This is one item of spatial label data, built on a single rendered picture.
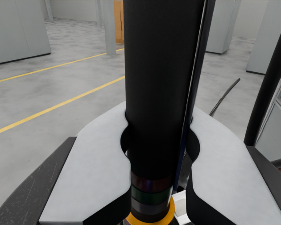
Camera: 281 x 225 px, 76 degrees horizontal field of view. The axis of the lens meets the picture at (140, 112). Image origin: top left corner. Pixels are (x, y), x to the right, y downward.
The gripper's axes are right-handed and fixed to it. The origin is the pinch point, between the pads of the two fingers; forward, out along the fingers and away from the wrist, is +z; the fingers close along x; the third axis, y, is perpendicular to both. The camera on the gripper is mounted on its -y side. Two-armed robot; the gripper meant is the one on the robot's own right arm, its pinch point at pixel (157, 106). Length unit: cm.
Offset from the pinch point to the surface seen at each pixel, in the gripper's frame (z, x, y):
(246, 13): 1111, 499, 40
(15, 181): 100, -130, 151
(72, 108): 245, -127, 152
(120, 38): 825, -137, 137
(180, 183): 15.1, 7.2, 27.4
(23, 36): 531, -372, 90
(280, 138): 86, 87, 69
